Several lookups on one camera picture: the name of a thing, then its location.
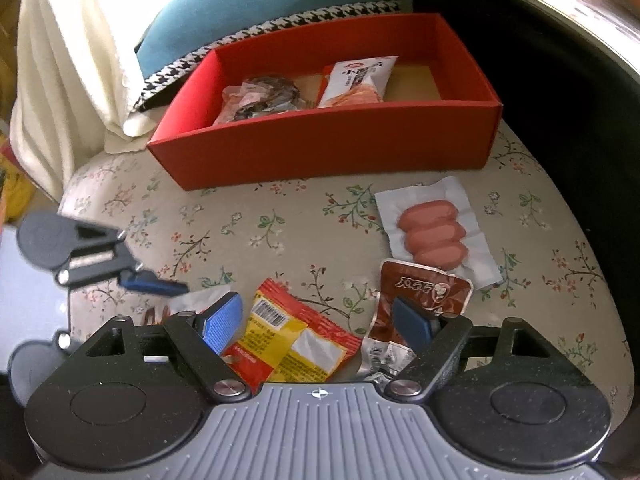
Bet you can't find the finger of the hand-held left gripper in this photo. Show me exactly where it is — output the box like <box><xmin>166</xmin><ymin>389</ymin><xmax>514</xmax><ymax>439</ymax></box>
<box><xmin>54</xmin><ymin>224</ymin><xmax>190</xmax><ymax>297</ymax></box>

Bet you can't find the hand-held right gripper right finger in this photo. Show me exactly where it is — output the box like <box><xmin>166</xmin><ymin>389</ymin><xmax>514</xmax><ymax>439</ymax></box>
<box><xmin>382</xmin><ymin>296</ymin><xmax>576</xmax><ymax>401</ymax></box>

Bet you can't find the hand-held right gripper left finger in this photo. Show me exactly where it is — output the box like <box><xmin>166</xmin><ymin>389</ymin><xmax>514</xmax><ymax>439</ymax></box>
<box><xmin>65</xmin><ymin>291</ymin><xmax>252</xmax><ymax>403</ymax></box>

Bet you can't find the brown snack packet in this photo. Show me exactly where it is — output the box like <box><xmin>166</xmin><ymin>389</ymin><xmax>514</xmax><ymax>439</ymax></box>
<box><xmin>356</xmin><ymin>258</ymin><xmax>473</xmax><ymax>386</ymax></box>

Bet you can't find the red yellow snack packet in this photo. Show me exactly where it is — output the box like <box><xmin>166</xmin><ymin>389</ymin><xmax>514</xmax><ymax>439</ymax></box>
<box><xmin>220</xmin><ymin>277</ymin><xmax>363</xmax><ymax>395</ymax></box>

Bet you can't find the clear sausage packet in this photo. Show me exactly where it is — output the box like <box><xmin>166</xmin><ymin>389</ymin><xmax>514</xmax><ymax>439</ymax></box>
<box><xmin>374</xmin><ymin>176</ymin><xmax>503</xmax><ymax>291</ymax></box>

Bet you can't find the small clear pink snack packet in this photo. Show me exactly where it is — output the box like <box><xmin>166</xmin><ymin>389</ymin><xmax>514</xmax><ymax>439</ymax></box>
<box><xmin>214</xmin><ymin>85</ymin><xmax>261</xmax><ymax>127</ymax></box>

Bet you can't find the red cardboard box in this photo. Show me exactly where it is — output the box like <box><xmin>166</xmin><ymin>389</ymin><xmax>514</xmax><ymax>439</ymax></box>
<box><xmin>146</xmin><ymin>12</ymin><xmax>502</xmax><ymax>192</ymax></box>

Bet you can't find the clear packet dark dried snack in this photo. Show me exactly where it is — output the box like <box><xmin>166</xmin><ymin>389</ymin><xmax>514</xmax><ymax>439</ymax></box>
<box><xmin>235</xmin><ymin>75</ymin><xmax>303</xmax><ymax>118</ymax></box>

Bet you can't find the white snack packet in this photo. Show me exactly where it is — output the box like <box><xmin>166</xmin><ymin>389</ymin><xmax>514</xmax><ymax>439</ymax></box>
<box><xmin>316</xmin><ymin>55</ymin><xmax>400</xmax><ymax>109</ymax></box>

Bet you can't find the yellow object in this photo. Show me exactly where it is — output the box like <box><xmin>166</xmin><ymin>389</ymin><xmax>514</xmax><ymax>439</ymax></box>
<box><xmin>0</xmin><ymin>130</ymin><xmax>33</xmax><ymax>223</ymax></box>

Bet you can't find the floral tablecloth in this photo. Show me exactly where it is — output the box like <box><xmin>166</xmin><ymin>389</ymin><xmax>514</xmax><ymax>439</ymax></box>
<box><xmin>57</xmin><ymin>120</ymin><xmax>632</xmax><ymax>416</ymax></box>

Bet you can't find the cream folded cloth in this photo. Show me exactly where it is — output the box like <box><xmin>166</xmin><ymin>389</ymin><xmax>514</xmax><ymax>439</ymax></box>
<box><xmin>104</xmin><ymin>127</ymin><xmax>153</xmax><ymax>155</ymax></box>

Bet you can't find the white blanket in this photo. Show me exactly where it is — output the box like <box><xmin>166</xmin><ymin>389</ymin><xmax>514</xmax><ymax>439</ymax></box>
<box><xmin>9</xmin><ymin>0</ymin><xmax>201</xmax><ymax>201</ymax></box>

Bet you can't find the dark coffee table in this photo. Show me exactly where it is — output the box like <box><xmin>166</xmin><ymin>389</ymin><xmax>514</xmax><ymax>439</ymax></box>
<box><xmin>400</xmin><ymin>0</ymin><xmax>640</xmax><ymax>281</ymax></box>

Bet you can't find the blue houndstooth-trimmed sofa cover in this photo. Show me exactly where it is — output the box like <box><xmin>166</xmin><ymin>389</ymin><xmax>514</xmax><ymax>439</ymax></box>
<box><xmin>134</xmin><ymin>0</ymin><xmax>403</xmax><ymax>113</ymax></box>

